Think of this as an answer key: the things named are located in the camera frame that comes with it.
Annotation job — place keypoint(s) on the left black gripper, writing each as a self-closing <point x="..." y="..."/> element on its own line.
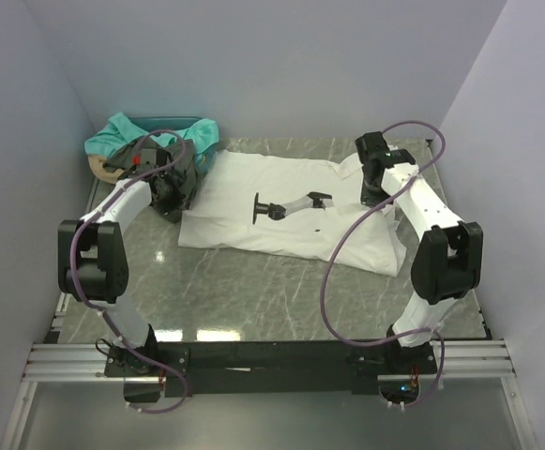
<point x="169" y="199"/>

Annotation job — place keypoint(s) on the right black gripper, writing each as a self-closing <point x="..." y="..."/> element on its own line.
<point x="372" y="192"/>

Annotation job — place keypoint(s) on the white polo shirt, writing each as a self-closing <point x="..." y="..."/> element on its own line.
<point x="297" y="207"/>

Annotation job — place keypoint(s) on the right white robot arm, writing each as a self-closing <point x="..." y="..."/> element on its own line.
<point x="447" y="264"/>

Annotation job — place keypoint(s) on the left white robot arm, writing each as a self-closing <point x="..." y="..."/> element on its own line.
<point x="92" y="260"/>

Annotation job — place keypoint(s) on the dark grey t shirt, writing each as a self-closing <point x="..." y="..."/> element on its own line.
<point x="122" y="159"/>

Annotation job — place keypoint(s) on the teal plastic basket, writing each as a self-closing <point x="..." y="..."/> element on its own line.
<point x="175" y="123"/>

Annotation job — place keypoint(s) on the teal t shirt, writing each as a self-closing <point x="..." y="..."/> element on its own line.
<point x="119" y="131"/>

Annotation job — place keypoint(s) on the black base beam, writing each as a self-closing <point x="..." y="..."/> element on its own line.
<point x="265" y="367"/>

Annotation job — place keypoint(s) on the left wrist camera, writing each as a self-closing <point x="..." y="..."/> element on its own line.
<point x="146" y="158"/>

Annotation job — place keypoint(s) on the aluminium frame rail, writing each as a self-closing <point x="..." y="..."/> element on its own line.
<point x="227" y="294"/>

